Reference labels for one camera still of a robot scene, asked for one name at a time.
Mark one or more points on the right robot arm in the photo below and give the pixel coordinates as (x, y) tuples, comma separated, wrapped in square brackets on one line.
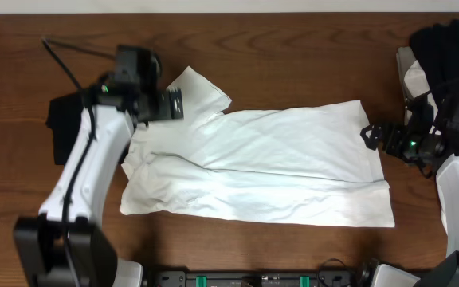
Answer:
[(445, 273)]

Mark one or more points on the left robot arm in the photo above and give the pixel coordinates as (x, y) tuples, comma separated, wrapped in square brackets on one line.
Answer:
[(64, 244)]

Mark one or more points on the white printed t-shirt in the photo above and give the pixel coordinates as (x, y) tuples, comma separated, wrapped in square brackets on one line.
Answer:
[(298, 166)]

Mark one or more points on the black garment on pile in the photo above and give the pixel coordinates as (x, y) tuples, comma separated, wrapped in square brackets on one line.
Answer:
[(437, 50)]

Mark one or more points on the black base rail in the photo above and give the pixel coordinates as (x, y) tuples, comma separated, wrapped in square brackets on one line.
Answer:
[(332, 273)]

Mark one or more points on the black folded garment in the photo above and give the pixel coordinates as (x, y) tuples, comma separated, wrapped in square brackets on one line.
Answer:
[(64, 119)]

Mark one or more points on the grey folded garment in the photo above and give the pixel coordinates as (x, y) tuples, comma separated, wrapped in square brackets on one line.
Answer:
[(405, 58)]

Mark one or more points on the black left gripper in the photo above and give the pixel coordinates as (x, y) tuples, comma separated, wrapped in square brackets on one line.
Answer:
[(163, 112)]

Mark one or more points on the white garment in pile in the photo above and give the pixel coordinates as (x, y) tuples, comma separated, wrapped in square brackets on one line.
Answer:
[(416, 82)]

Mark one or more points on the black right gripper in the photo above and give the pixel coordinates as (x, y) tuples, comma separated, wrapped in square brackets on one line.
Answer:
[(395, 130)]

